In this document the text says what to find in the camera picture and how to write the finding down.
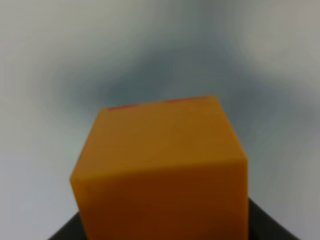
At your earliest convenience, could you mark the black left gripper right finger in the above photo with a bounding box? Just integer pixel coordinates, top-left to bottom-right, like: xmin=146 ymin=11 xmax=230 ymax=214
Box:
xmin=248 ymin=199 xmax=298 ymax=240

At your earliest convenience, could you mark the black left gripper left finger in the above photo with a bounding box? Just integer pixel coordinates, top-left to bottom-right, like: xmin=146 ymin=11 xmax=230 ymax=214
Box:
xmin=49 ymin=212 xmax=87 ymax=240

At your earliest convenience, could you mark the orange cube block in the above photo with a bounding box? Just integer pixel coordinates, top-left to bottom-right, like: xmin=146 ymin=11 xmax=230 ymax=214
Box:
xmin=70 ymin=96 xmax=249 ymax=240

